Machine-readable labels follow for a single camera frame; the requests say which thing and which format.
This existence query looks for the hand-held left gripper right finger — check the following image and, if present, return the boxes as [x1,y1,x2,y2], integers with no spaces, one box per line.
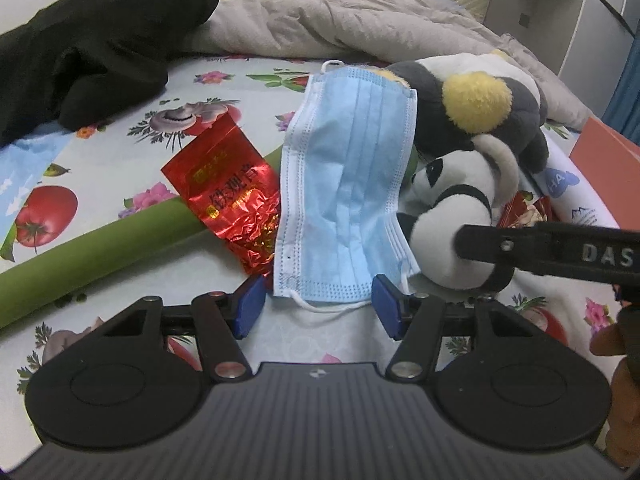
[372,274,538,381]

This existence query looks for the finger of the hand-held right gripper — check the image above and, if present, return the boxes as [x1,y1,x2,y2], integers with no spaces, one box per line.
[452,222,532,267]

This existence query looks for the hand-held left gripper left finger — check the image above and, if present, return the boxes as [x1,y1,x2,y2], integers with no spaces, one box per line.
[100,276,268,382]

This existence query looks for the red snack packet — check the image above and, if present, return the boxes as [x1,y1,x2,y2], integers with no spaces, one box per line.
[495,192,553,231]

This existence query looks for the panda plush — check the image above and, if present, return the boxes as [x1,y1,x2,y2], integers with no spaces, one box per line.
[397,132,521,293]

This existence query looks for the pink cardboard box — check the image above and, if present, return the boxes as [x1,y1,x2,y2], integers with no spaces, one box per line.
[570,115,640,233]

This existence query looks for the blue face mask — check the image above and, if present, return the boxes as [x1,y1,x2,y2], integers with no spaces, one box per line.
[272,60,421,315]

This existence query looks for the person's right hand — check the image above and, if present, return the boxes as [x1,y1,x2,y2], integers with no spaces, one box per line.
[589,305,640,468]

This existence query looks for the white spray can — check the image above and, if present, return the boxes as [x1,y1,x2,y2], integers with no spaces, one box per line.
[537,147,621,228]

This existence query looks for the fruit-printed bed sheet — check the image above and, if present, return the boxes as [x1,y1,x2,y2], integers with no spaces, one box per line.
[0,55,631,401]

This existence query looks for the red foil tea packet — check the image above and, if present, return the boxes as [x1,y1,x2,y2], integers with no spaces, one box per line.
[161,112,282,276]

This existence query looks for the grey penguin plush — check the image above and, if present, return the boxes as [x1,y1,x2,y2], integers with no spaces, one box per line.
[380,52,551,173]

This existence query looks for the green cucumber roll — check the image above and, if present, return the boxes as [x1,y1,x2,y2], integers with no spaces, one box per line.
[0,146,426,331]

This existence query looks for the blue curtain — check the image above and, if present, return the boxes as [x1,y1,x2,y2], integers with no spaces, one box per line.
[602,35,640,131]

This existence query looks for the grey wardrobe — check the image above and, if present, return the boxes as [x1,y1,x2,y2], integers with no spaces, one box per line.
[482,0,640,111]

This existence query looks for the grey duvet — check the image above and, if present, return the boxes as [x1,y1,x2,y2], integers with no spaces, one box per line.
[190,0,593,133]

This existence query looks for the blue patterned bed sheet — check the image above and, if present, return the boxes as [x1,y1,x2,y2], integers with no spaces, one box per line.
[0,130,76,216]

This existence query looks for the black clothing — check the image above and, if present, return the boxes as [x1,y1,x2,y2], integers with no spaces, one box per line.
[0,0,223,148]

